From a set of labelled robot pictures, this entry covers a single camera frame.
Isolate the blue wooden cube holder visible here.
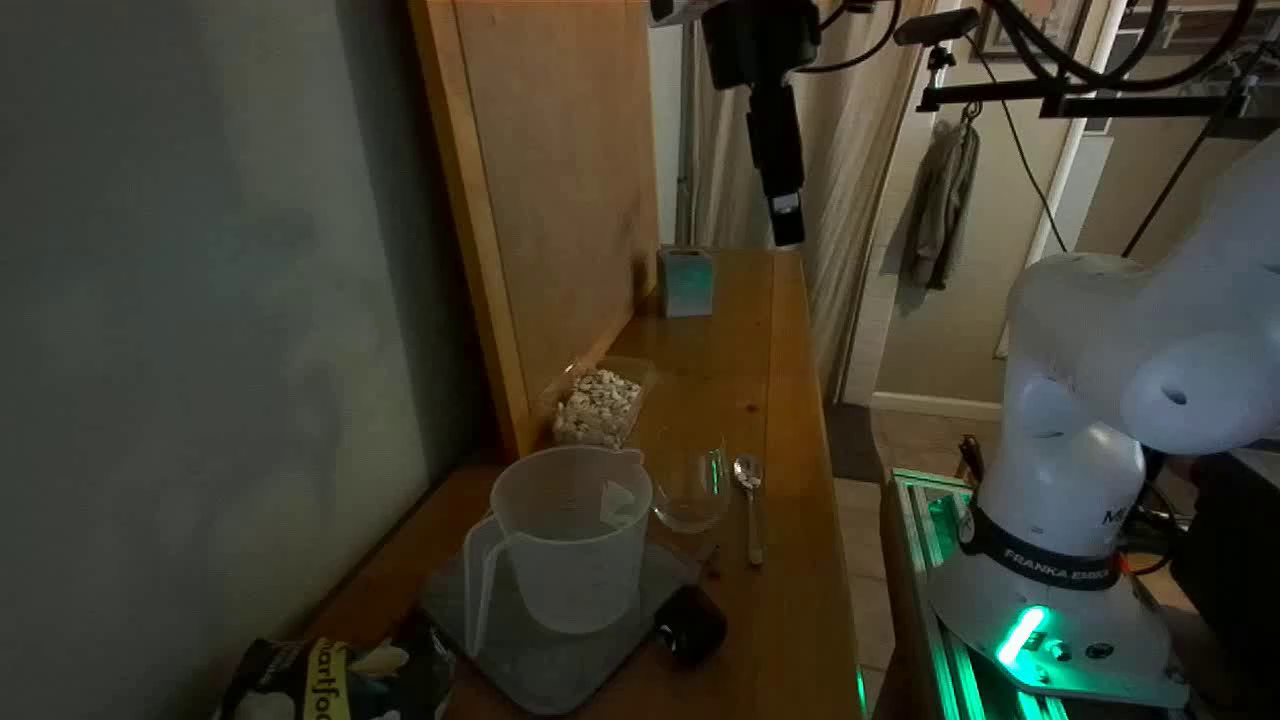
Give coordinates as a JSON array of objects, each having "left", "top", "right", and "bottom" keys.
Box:
[{"left": 662, "top": 249, "right": 716, "bottom": 317}]

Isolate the small glass cup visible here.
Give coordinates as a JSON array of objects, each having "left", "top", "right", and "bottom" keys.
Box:
[{"left": 654, "top": 448, "right": 727, "bottom": 536}]

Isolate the metal spoon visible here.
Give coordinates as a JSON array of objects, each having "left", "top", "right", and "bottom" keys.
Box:
[{"left": 732, "top": 457, "right": 764, "bottom": 568}]

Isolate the clear container of popcorn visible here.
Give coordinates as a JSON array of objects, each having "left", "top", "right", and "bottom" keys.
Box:
[{"left": 552, "top": 367, "right": 643, "bottom": 448}]

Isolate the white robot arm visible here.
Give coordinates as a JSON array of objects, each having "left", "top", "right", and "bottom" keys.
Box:
[{"left": 700, "top": 0, "right": 1280, "bottom": 591}]

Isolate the clear plastic measuring jug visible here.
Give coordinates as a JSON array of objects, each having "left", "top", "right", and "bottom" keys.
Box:
[{"left": 466, "top": 444, "right": 654, "bottom": 654}]

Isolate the grey hanging cloth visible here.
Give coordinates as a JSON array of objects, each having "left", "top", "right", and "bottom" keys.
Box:
[{"left": 895, "top": 125, "right": 979, "bottom": 313}]

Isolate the small black round object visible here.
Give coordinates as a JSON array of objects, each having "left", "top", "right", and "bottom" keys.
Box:
[{"left": 658, "top": 585, "right": 727, "bottom": 670}]

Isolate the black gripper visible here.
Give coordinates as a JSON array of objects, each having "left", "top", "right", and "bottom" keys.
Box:
[{"left": 700, "top": 0, "right": 820, "bottom": 90}]

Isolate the grey quilted pot holder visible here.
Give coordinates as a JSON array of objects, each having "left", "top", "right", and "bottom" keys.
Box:
[{"left": 420, "top": 546, "right": 697, "bottom": 715}]

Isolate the large plywood board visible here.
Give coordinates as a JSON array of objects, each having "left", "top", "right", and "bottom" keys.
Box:
[{"left": 408, "top": 0, "right": 662, "bottom": 457}]

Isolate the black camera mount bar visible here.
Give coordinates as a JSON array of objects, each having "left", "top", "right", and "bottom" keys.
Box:
[{"left": 915, "top": 81, "right": 1248, "bottom": 122}]

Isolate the yellow black patterned bag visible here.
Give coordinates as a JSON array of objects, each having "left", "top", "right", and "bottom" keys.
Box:
[{"left": 212, "top": 625, "right": 456, "bottom": 720}]

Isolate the robot base plate green light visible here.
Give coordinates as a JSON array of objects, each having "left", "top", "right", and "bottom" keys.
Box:
[{"left": 930, "top": 555, "right": 1187, "bottom": 708}]

